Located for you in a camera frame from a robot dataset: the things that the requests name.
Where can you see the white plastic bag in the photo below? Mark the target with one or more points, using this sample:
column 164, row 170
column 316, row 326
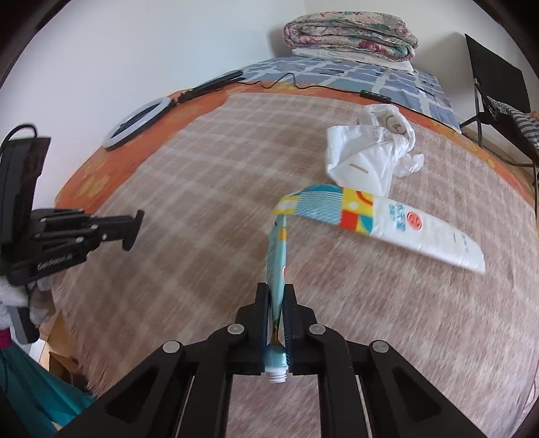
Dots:
column 362, row 156

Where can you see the striped clothes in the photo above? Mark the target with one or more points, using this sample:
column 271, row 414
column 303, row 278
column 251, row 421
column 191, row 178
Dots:
column 522, row 122

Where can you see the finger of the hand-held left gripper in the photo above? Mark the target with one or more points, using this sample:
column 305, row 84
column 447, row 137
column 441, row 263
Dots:
column 118, row 229

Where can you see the colourful white toothpaste box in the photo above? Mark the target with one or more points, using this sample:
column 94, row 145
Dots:
column 421, row 236

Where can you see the teal cloth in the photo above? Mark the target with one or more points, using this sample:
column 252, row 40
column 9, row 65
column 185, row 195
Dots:
column 25, row 387

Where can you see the beige plaid blanket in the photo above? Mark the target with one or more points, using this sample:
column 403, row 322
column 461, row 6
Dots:
column 189, row 189

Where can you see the teal toothpaste tube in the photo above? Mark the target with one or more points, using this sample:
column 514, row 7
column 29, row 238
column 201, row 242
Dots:
column 276, row 261

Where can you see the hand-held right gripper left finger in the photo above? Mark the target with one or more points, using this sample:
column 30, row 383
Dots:
column 263, row 320

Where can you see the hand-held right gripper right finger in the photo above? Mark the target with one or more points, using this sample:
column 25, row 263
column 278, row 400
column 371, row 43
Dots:
column 288, row 320

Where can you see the orange floral bed sheet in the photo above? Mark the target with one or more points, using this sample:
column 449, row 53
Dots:
column 84, row 181

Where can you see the person's left hand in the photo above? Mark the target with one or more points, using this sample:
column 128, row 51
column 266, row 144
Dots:
column 40, row 301

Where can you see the white pillow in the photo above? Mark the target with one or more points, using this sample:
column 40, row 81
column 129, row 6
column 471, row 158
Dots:
column 396, row 64

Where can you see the folded floral quilt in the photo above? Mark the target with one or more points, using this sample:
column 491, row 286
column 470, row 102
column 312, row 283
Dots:
column 349, row 36

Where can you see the blue checked bed sheet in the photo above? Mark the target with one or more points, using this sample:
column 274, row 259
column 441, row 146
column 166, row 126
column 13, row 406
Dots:
column 337, row 71

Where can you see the black folding chair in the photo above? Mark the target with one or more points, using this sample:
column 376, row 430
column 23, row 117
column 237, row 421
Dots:
column 492, row 67

